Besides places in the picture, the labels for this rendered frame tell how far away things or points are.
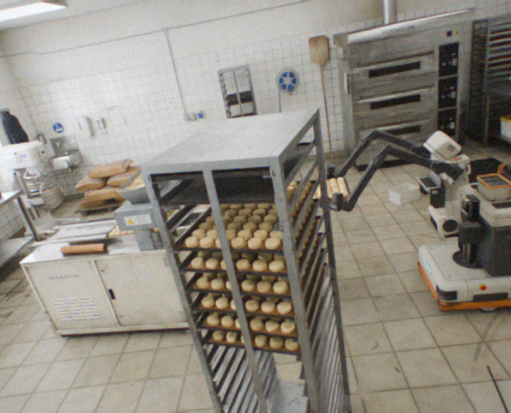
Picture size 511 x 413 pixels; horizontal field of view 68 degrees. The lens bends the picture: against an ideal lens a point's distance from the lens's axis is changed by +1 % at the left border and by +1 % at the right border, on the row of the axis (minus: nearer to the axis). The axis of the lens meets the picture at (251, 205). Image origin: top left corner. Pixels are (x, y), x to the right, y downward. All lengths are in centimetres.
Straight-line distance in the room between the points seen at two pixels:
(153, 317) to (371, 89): 424
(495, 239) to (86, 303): 315
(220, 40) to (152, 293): 456
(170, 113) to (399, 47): 375
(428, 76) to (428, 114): 56
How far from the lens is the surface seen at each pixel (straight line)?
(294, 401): 254
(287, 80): 653
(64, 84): 747
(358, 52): 577
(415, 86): 604
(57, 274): 351
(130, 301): 335
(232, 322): 155
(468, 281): 320
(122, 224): 294
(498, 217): 301
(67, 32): 735
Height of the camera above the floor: 212
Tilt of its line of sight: 23 degrees down
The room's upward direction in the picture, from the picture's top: 11 degrees counter-clockwise
